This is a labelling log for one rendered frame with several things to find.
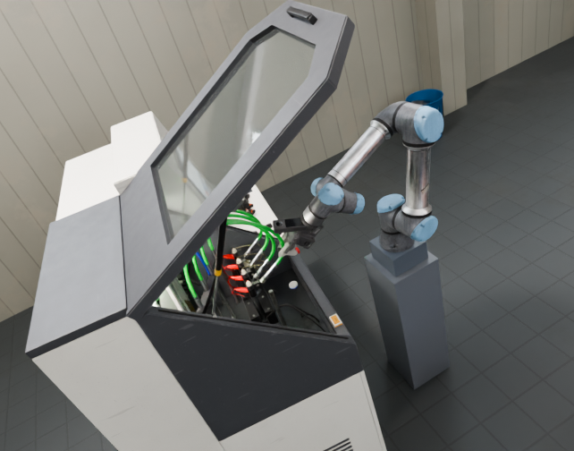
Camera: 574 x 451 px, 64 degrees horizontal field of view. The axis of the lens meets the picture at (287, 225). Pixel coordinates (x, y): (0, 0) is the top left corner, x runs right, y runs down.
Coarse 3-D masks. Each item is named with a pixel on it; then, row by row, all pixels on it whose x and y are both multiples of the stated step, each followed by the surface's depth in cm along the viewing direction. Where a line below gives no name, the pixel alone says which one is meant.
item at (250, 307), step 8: (240, 272) 206; (256, 272) 203; (256, 280) 198; (256, 288) 194; (248, 296) 192; (264, 296) 189; (248, 304) 188; (264, 304) 185; (248, 312) 184; (256, 312) 183; (264, 312) 198; (256, 320) 182; (272, 320) 185
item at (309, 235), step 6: (300, 216) 162; (306, 222) 159; (312, 228) 160; (318, 228) 163; (288, 234) 167; (294, 234) 163; (300, 234) 163; (306, 234) 164; (312, 234) 165; (300, 240) 166; (306, 240) 164; (312, 240) 165; (306, 246) 167
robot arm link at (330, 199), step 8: (328, 184) 152; (336, 184) 155; (320, 192) 152; (328, 192) 150; (336, 192) 151; (312, 200) 156; (320, 200) 152; (328, 200) 151; (336, 200) 151; (312, 208) 155; (320, 208) 153; (328, 208) 153; (336, 208) 155; (320, 216) 155
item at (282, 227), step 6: (276, 222) 160; (282, 222) 161; (288, 222) 161; (294, 222) 161; (300, 222) 161; (276, 228) 159; (282, 228) 159; (288, 228) 159; (294, 228) 160; (300, 228) 160; (306, 228) 161
